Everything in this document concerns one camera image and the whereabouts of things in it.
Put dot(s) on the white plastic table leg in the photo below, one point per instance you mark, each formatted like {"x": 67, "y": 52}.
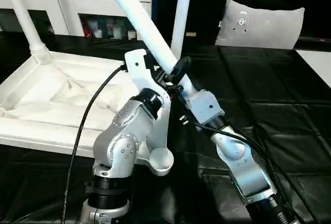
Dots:
{"x": 23, "y": 19}
{"x": 144, "y": 22}
{"x": 182, "y": 14}

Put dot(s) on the white flat panel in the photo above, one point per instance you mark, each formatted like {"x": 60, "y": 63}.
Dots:
{"x": 316, "y": 63}

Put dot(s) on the black work mat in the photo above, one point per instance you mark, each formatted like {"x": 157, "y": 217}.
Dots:
{"x": 271, "y": 92}

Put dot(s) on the gold sofa label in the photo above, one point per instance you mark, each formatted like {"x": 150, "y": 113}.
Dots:
{"x": 190, "y": 34}

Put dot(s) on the white glass-door cabinet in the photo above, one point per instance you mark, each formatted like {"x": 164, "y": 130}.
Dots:
{"x": 90, "y": 4}

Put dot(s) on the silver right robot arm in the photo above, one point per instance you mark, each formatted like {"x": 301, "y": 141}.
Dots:
{"x": 240, "y": 156}

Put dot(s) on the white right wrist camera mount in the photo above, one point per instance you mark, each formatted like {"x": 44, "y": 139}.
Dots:
{"x": 207, "y": 106}

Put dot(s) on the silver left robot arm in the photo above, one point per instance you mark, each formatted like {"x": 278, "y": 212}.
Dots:
{"x": 124, "y": 136}

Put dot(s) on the white plastic table top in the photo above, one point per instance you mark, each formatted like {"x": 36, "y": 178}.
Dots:
{"x": 51, "y": 99}

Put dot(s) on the grey printed cushion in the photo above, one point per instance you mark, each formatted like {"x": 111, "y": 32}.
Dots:
{"x": 261, "y": 27}

